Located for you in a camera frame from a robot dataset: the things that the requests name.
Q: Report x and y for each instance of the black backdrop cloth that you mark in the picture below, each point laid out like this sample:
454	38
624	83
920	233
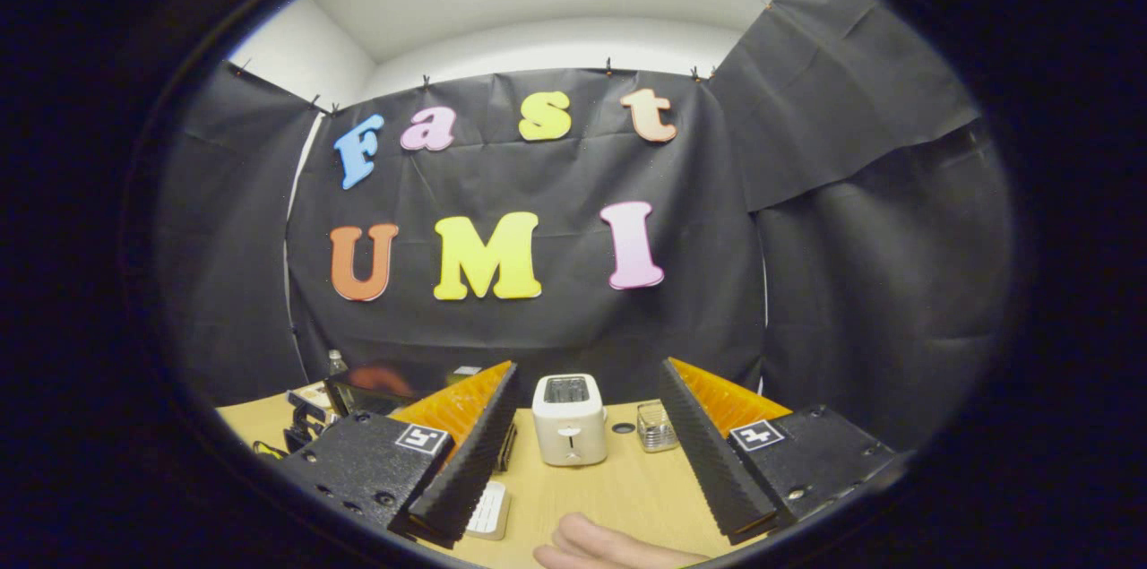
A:
573	184

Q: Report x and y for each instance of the white flat gridded object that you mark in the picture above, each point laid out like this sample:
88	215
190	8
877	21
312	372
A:
491	511

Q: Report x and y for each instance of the white divided snack plate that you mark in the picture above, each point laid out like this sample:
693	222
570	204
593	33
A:
309	395

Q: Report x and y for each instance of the white toaster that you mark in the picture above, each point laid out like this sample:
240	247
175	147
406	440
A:
571	421

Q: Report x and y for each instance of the clear glass utensil holder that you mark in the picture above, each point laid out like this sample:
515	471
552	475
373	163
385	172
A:
657	427

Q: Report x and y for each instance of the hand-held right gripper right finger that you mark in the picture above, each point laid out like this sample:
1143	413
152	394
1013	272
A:
712	461

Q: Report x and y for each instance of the black electric oven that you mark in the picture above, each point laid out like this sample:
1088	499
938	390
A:
430	379

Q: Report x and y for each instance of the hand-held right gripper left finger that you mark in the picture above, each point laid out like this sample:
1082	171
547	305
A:
466	461

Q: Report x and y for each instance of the clear water bottle green label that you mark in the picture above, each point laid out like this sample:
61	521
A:
337	365

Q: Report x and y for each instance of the black slim object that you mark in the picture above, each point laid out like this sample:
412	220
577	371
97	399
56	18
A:
507	448

